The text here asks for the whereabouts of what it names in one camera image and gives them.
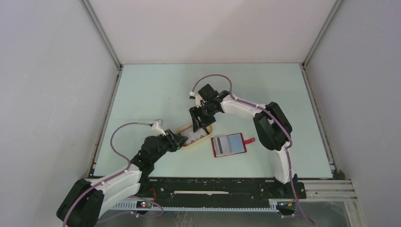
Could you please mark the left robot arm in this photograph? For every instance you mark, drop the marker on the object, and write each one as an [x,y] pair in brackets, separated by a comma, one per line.
[116,185]

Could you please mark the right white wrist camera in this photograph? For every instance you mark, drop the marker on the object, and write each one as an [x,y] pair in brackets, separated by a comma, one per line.
[198,99]

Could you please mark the aluminium frame rail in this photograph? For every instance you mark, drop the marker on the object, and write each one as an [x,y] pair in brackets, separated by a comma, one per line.
[316,191]

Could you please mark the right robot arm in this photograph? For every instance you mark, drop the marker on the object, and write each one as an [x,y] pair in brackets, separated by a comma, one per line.
[272,127]

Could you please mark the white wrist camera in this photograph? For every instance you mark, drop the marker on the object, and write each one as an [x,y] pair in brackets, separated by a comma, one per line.
[157,127]
[198,99]

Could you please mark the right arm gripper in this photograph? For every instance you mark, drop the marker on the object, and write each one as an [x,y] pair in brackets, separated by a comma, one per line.
[195,112]

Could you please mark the silver VIP card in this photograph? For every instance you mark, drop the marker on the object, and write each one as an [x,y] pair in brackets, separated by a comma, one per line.
[193,136]

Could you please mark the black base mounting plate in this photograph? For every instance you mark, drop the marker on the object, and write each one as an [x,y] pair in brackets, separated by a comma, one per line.
[224,193]

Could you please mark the beige oval plastic tray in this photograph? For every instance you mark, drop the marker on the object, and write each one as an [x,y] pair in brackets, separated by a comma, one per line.
[208,129]

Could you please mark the red leather card holder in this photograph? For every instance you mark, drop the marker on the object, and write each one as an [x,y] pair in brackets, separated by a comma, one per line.
[237,144]

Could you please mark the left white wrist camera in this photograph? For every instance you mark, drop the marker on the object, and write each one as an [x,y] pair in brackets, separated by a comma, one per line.
[157,127]

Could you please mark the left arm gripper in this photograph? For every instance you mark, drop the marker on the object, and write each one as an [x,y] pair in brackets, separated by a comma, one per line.
[176,141]

